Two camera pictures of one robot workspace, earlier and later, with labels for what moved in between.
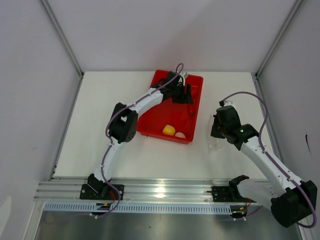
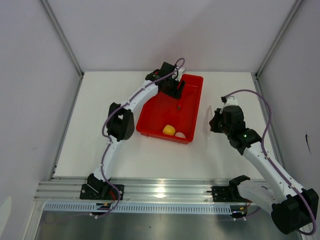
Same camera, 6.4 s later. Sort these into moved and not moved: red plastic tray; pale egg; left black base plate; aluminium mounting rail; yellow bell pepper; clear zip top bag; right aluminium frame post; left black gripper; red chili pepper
Moved: left black gripper; red chili pepper; clear zip top bag
Not moved: red plastic tray; left black base plate; yellow bell pepper; pale egg; right aluminium frame post; aluminium mounting rail
